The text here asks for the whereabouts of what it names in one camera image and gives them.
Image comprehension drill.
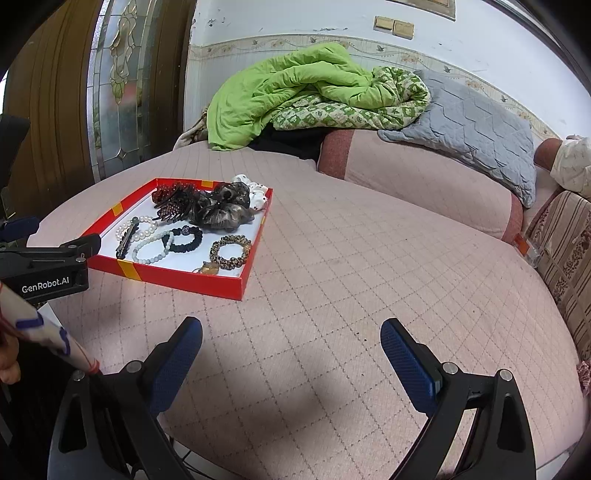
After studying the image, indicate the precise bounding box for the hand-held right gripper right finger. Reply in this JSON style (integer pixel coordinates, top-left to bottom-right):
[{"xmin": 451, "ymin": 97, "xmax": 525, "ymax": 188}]
[{"xmin": 379, "ymin": 318, "xmax": 539, "ymax": 480}]

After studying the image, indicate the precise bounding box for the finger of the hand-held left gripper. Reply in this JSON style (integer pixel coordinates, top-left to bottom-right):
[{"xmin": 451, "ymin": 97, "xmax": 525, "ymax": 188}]
[
  {"xmin": 0, "ymin": 216, "xmax": 41, "ymax": 243},
  {"xmin": 0, "ymin": 233, "xmax": 101, "ymax": 266}
]

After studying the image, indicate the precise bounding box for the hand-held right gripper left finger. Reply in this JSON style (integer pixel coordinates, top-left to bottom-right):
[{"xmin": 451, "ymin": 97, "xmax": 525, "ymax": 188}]
[{"xmin": 46, "ymin": 316, "xmax": 204, "ymax": 480}]

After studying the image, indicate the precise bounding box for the black hair barrette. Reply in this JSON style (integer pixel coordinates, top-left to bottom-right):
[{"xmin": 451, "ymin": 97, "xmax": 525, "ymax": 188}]
[{"xmin": 115, "ymin": 217, "xmax": 141, "ymax": 259}]

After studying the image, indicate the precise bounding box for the pale green bead bracelet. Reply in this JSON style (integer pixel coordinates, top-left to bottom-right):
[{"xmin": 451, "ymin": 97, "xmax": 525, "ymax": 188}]
[{"xmin": 132, "ymin": 231, "xmax": 175, "ymax": 265}]

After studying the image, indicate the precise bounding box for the white pearl bracelet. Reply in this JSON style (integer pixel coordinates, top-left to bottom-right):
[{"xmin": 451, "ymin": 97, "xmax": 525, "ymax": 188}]
[{"xmin": 115, "ymin": 216, "xmax": 158, "ymax": 241}]

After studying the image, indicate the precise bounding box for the red cardboard tray box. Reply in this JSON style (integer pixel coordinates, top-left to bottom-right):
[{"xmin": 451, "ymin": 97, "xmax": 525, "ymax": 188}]
[{"xmin": 76, "ymin": 176, "xmax": 274, "ymax": 302}]

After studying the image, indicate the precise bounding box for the leopard print scrunchie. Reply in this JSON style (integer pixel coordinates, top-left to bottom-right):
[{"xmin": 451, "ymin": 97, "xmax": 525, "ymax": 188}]
[{"xmin": 210, "ymin": 234, "xmax": 252, "ymax": 271}]

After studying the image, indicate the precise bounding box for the black beaded hair tie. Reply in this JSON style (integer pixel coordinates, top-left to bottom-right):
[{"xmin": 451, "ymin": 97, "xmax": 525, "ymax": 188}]
[{"xmin": 166, "ymin": 225, "xmax": 204, "ymax": 254}]

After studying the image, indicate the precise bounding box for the black hair claw clip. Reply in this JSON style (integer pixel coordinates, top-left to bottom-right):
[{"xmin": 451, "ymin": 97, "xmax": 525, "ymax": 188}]
[{"xmin": 168, "ymin": 182, "xmax": 208, "ymax": 217}]

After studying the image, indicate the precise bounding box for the grey black organza scrunchie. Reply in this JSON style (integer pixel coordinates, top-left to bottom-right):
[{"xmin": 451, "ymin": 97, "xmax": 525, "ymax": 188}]
[{"xmin": 187, "ymin": 182, "xmax": 257, "ymax": 234}]

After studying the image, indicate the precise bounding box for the person's left hand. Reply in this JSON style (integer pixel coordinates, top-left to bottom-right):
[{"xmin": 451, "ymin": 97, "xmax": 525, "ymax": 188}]
[{"xmin": 0, "ymin": 342, "xmax": 21, "ymax": 385}]

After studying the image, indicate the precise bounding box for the white blue printed cloth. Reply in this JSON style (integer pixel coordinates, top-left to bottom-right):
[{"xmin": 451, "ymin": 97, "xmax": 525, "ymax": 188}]
[{"xmin": 0, "ymin": 284, "xmax": 102, "ymax": 377}]

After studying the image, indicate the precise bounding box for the red polka dot scrunchie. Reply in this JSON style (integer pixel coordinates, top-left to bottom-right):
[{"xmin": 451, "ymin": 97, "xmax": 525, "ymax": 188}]
[{"xmin": 151, "ymin": 181, "xmax": 185, "ymax": 222}]

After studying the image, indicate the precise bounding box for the pink quilted bedspread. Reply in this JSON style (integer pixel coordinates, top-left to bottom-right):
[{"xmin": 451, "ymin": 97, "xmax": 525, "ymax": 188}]
[{"xmin": 25, "ymin": 138, "xmax": 587, "ymax": 480}]

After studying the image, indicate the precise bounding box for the wooden stained glass door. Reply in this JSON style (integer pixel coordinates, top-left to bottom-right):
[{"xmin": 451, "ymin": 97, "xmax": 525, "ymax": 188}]
[{"xmin": 0, "ymin": 0, "xmax": 197, "ymax": 217}]

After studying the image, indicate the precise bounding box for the orange clear plastic packet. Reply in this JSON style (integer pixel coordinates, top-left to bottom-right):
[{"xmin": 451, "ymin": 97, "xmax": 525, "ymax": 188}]
[{"xmin": 515, "ymin": 233, "xmax": 539, "ymax": 266}]

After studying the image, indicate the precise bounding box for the beige cloth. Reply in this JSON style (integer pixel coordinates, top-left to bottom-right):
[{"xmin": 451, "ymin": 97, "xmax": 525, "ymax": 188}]
[{"xmin": 173, "ymin": 106, "xmax": 211, "ymax": 149}]

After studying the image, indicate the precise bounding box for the pink bolster cushion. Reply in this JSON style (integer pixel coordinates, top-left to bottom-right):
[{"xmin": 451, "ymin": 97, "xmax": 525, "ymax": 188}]
[{"xmin": 316, "ymin": 129, "xmax": 525, "ymax": 245}]

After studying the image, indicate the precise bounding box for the white dotted scrunchie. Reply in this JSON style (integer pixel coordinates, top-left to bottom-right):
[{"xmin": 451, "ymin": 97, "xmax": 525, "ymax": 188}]
[{"xmin": 231, "ymin": 173, "xmax": 269, "ymax": 212}]

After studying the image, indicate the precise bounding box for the floral striped cushion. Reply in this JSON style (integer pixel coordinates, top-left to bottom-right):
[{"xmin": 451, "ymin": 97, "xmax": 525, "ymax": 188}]
[{"xmin": 526, "ymin": 189, "xmax": 591, "ymax": 361}]

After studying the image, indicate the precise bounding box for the grey quilted pillow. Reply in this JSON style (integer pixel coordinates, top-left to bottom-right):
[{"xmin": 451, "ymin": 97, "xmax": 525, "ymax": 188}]
[{"xmin": 378, "ymin": 69, "xmax": 539, "ymax": 208}]

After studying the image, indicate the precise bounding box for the black cloth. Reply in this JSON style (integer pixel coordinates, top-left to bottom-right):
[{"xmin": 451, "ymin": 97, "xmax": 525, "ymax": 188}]
[{"xmin": 249, "ymin": 127, "xmax": 331, "ymax": 161}]

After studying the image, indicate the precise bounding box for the green quilt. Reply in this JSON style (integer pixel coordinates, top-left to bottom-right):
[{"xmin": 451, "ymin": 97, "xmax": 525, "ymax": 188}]
[{"xmin": 207, "ymin": 42, "xmax": 432, "ymax": 152}]

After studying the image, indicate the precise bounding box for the wall picture frame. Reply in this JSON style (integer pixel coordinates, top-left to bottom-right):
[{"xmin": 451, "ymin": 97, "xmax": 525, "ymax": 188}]
[{"xmin": 418, "ymin": 0, "xmax": 458, "ymax": 21}]

